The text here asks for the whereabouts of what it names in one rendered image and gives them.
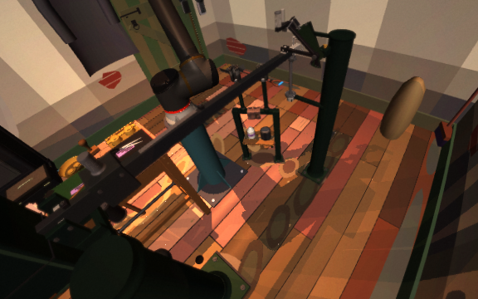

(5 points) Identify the dark poise with grey knob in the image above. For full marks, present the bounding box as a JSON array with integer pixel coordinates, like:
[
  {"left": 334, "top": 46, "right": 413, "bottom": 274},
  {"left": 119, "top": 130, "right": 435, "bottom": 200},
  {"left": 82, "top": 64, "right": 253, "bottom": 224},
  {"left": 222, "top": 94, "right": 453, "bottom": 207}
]
[{"left": 72, "top": 149, "right": 143, "bottom": 208}]

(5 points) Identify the dark steelyard beam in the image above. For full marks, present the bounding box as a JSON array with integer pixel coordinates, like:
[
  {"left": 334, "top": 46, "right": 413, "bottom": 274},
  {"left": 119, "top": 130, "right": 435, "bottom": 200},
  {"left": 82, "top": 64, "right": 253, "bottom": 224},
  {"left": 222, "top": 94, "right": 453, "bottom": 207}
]
[{"left": 35, "top": 48, "right": 296, "bottom": 238}]

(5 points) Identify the dark slotted weight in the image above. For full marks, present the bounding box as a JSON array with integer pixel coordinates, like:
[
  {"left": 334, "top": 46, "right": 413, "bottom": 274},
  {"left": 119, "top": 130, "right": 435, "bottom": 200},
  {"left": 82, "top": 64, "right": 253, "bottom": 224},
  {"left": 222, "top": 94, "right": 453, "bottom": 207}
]
[{"left": 227, "top": 64, "right": 245, "bottom": 83}]

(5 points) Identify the grey hanger rod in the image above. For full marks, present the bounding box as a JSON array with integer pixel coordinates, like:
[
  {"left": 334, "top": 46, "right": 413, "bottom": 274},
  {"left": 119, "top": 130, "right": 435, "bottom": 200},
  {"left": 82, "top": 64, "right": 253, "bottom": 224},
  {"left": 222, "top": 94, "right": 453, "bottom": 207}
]
[{"left": 286, "top": 37, "right": 298, "bottom": 103}]

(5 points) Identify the dark green steelyard column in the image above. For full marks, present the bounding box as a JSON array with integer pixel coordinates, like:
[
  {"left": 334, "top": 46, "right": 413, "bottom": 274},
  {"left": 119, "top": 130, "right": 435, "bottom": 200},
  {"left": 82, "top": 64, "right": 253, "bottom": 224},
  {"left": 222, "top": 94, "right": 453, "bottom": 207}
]
[{"left": 295, "top": 20, "right": 357, "bottom": 184}]

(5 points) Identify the wooden table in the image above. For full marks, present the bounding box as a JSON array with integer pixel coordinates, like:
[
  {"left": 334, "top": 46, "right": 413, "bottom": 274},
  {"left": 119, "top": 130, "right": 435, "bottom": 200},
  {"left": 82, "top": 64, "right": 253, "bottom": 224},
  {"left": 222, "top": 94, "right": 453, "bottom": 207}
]
[{"left": 56, "top": 115, "right": 213, "bottom": 217}]

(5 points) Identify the black pen tray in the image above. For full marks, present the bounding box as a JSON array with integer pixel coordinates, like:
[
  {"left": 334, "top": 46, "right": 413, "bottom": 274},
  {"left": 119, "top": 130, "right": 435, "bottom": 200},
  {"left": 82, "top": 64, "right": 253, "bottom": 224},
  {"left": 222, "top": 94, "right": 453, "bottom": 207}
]
[{"left": 108, "top": 135, "right": 152, "bottom": 162}]

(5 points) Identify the yellow brass block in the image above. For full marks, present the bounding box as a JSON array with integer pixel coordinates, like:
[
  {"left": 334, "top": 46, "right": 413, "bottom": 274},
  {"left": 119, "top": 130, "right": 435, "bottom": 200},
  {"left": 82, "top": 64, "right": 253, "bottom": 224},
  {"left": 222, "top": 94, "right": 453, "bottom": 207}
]
[{"left": 105, "top": 123, "right": 137, "bottom": 145}]

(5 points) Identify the green and tan door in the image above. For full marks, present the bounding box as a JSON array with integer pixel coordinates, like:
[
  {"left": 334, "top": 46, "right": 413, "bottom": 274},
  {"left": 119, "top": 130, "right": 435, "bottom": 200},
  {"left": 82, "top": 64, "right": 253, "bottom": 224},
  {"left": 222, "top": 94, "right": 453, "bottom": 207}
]
[{"left": 109, "top": 0, "right": 209, "bottom": 81}]

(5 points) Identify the thick dark green cylinder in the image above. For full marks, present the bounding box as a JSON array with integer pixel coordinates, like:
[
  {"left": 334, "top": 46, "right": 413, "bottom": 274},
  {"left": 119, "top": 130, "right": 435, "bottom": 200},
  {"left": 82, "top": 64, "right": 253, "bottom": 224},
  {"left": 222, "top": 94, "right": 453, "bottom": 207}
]
[{"left": 69, "top": 233, "right": 251, "bottom": 299}]

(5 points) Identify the tan oval disc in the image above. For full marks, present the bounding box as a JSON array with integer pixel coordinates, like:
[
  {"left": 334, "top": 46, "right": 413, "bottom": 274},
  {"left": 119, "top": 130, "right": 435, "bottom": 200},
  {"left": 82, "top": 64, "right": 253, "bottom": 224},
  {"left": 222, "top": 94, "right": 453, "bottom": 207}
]
[{"left": 378, "top": 76, "right": 427, "bottom": 141}]

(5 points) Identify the yellow round wheel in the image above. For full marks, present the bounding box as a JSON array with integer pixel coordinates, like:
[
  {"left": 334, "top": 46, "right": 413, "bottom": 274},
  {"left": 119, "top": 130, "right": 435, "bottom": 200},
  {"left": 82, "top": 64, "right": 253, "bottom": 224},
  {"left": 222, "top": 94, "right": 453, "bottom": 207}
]
[{"left": 58, "top": 156, "right": 85, "bottom": 180}]

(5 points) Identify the green blotter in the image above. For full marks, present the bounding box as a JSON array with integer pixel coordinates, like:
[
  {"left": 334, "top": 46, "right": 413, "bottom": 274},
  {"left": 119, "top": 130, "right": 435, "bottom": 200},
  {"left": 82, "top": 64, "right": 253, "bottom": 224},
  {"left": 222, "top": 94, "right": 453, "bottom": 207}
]
[{"left": 53, "top": 174, "right": 95, "bottom": 201}]

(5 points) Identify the dark panel with green edge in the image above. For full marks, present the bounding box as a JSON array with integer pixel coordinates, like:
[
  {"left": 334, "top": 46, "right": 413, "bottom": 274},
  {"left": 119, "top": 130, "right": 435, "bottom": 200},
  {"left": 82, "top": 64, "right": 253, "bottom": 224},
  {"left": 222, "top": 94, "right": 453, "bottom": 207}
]
[{"left": 395, "top": 68, "right": 478, "bottom": 299}]

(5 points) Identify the red rod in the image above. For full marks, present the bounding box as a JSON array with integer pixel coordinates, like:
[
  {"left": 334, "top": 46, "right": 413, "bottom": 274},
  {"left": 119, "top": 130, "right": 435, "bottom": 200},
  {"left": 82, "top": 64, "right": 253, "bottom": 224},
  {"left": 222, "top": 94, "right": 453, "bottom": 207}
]
[{"left": 446, "top": 53, "right": 478, "bottom": 128}]

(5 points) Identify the dark green machine housing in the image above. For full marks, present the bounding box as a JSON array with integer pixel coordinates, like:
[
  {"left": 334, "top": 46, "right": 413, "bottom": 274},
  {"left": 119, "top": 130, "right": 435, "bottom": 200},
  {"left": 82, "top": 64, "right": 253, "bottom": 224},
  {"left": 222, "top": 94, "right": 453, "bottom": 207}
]
[{"left": 0, "top": 182, "right": 111, "bottom": 299}]

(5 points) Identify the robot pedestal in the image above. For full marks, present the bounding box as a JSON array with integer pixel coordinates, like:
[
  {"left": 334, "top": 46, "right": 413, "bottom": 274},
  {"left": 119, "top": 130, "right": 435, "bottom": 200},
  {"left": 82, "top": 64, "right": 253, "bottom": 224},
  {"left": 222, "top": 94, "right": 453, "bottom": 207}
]
[{"left": 178, "top": 123, "right": 249, "bottom": 208}]

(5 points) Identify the dark green frame stand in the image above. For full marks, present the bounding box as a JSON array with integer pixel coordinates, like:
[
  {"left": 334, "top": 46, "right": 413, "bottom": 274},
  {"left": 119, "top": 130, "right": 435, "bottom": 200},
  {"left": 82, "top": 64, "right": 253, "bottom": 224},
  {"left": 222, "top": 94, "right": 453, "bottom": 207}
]
[{"left": 232, "top": 79, "right": 285, "bottom": 164}]

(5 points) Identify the red wall sign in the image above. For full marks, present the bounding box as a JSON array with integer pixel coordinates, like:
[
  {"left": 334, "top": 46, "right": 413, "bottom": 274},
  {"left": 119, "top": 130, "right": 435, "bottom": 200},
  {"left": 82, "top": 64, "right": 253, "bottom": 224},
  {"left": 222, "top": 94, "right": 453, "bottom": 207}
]
[
  {"left": 98, "top": 70, "right": 123, "bottom": 91},
  {"left": 225, "top": 37, "right": 247, "bottom": 56}
]

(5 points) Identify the wooden handle stamp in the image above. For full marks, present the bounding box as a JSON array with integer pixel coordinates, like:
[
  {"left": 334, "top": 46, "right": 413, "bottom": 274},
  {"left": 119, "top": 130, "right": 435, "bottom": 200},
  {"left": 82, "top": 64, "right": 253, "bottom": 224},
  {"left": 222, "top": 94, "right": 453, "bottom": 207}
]
[{"left": 76, "top": 138, "right": 100, "bottom": 158}]

